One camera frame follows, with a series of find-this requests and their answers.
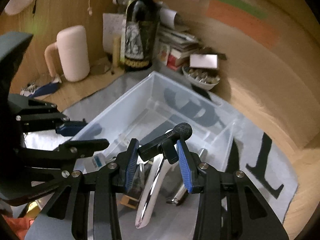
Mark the white handwritten note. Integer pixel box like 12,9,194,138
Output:
103,13,126,54

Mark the orange paper note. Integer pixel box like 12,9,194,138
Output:
206,0,279,49

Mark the white handheld massager device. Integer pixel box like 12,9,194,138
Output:
135,155,165,229

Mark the pink insulated mug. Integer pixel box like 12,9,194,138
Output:
44,25,90,82

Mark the stack of books and papers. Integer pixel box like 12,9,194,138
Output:
120,2,200,67

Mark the clear plastic storage bin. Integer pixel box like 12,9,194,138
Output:
71,72,239,239

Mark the green paper note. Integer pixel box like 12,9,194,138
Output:
217,0,268,20

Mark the dark wine bottle elephant label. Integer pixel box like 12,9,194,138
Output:
124,0,158,72

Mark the white bowl of stones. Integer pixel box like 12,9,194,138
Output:
182,66,220,91

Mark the beige lip balm tube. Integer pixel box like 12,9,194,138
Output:
112,35,121,68

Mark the blue booklet with keychain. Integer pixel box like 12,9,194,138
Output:
20,80,61,98

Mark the black clip-on microphone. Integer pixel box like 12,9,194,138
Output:
137,122,193,164

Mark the white card box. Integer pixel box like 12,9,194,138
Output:
190,54,218,69

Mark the grey mat with black letters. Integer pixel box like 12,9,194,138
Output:
26,67,297,239

